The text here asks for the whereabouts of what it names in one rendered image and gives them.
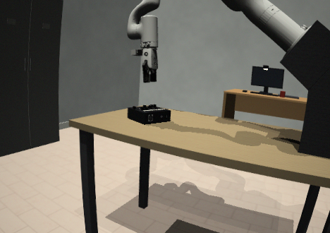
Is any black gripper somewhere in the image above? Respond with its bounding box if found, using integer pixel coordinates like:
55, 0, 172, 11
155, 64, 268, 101
142, 48, 158, 83

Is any black lighting desk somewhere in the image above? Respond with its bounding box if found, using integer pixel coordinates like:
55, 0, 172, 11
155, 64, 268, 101
128, 104, 171, 124

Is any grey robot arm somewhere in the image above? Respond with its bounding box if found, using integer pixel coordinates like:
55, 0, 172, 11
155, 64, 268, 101
127, 0, 311, 56

